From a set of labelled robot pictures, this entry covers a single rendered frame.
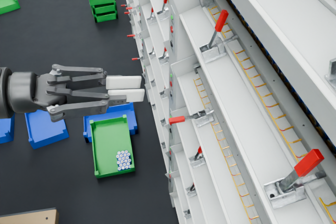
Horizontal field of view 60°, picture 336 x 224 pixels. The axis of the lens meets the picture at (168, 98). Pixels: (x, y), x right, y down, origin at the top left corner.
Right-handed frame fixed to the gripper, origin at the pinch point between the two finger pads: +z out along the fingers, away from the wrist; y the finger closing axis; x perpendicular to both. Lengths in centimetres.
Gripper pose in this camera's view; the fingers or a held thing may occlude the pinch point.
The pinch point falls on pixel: (125, 89)
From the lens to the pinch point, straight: 58.9
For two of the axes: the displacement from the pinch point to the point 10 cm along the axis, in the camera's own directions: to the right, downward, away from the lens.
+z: 9.6, -0.4, 2.8
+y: -2.3, -7.2, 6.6
